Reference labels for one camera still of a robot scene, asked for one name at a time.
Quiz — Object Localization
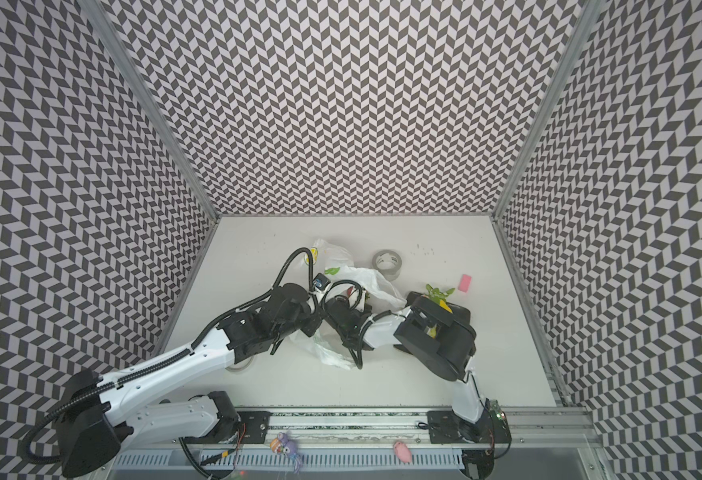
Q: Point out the white plastic bag fruit print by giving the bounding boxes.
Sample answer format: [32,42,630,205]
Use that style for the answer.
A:
[280,239,406,370]

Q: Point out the yellow fruit with green leaves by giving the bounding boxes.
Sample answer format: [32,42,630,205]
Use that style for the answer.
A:
[426,284,455,313]

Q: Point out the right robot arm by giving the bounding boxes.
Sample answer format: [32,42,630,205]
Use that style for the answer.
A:
[318,280,513,458]

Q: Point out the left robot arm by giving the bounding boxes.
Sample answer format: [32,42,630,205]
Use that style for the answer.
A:
[19,247,329,476]

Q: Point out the white tape roll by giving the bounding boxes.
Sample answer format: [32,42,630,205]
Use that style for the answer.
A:
[227,357,255,373]

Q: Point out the grey tape roll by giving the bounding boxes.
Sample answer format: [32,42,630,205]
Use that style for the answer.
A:
[372,250,403,282]

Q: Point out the black square tray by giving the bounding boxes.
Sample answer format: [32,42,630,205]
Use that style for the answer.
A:
[394,296,477,376]

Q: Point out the pink eraser block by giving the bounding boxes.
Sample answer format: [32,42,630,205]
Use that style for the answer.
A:
[457,274,472,293]

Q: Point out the purple octopus toy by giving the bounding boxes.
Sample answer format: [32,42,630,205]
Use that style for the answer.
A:
[269,432,303,473]

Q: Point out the pink toy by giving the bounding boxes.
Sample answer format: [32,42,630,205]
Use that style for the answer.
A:
[393,441,413,464]

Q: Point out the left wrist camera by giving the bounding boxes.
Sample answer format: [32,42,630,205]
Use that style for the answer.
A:
[312,273,331,292]

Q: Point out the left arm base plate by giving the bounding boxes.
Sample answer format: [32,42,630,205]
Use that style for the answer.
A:
[235,410,271,445]

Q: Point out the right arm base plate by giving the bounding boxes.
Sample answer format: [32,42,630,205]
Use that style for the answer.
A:
[426,410,512,446]

